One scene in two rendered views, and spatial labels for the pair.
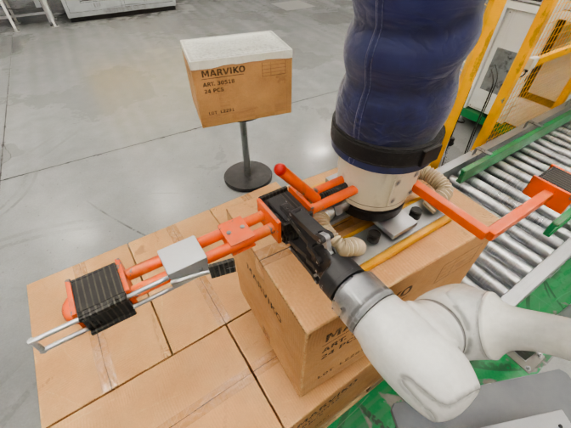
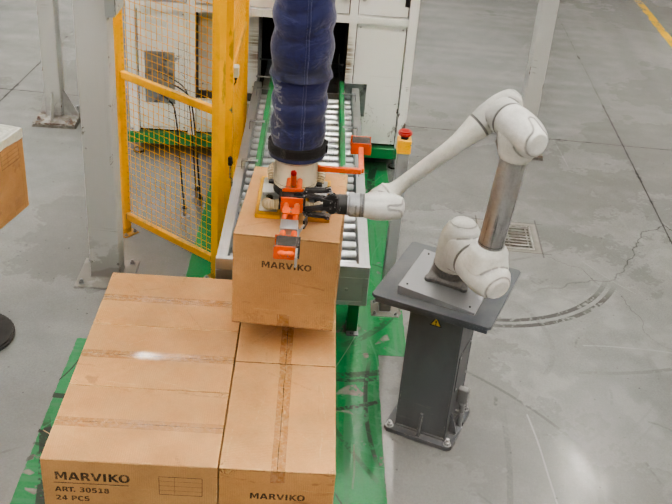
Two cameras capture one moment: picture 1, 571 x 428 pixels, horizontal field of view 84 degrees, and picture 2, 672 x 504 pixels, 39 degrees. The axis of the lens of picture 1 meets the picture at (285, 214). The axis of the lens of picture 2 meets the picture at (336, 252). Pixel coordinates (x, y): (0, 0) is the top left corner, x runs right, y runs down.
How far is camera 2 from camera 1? 3.08 m
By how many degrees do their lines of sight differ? 48
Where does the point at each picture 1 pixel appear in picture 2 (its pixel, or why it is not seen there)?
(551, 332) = (405, 178)
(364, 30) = (296, 106)
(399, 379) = (387, 208)
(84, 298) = (289, 243)
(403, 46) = (315, 107)
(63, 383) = (189, 451)
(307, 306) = (327, 237)
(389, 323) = (373, 196)
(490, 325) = (391, 189)
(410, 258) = not seen: hidden behind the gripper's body
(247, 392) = (296, 371)
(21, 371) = not seen: outside the picture
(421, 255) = not seen: hidden behind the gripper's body
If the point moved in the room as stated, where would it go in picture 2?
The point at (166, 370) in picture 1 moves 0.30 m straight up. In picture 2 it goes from (238, 400) to (240, 333)
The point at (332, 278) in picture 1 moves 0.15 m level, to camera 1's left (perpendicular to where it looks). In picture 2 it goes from (343, 201) to (320, 215)
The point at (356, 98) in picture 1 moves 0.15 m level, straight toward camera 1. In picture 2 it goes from (297, 132) to (325, 146)
